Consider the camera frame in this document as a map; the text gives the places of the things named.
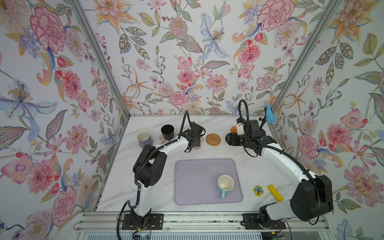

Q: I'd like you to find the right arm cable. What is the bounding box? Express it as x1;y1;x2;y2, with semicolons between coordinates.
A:
238;99;320;226

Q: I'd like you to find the orange mug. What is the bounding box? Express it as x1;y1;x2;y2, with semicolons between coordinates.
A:
230;126;238;134

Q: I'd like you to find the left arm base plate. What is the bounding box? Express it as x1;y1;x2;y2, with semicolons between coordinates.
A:
121;212;164;230

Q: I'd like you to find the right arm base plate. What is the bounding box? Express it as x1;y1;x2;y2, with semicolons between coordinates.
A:
241;213;287;231

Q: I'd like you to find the purple mug white inside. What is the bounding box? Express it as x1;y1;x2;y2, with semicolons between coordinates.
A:
137;131;154;148

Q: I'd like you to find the lavender tray mat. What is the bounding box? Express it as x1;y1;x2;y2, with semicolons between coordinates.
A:
174;158;243;206

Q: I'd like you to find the light blue mug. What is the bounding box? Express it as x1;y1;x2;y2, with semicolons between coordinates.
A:
218;175;235;199

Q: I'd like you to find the woven rattan coaster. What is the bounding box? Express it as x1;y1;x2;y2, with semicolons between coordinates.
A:
206;134;222;146

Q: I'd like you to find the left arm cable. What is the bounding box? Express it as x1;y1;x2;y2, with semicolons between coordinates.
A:
116;110;206;240

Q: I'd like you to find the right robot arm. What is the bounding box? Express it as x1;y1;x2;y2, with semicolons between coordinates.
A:
226;117;334;228

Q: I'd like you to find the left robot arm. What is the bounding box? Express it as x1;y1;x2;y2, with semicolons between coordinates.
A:
130;122;206;218

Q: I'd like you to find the yellow tag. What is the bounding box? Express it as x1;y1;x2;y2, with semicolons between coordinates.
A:
268;185;284;203

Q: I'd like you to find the yellow blue sticker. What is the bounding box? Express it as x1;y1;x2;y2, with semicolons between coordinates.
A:
254;185;264;197

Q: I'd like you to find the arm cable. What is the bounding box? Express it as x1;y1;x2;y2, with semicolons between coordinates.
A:
238;99;320;226
116;110;206;240

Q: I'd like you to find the aluminium front rail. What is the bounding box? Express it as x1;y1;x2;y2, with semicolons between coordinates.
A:
74;212;330;233

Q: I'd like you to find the pink flower coaster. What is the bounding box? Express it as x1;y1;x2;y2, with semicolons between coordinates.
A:
159;135;178;145
193;137;204;150

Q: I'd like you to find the blue microphone on stand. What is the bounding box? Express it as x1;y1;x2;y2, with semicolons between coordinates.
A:
259;103;276;129

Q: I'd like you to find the black mug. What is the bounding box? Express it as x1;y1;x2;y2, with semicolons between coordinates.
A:
161;125;175;141

